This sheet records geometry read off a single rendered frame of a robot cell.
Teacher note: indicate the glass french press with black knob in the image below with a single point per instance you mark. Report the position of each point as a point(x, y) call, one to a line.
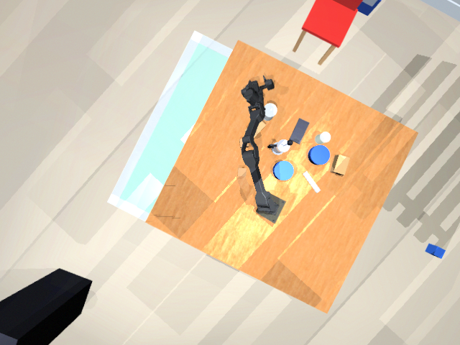
point(282, 146)

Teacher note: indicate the white flat bar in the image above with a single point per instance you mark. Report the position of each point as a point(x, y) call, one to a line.
point(311, 181)

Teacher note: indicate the blue cylinder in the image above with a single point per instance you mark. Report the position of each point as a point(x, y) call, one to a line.
point(319, 155)
point(283, 170)

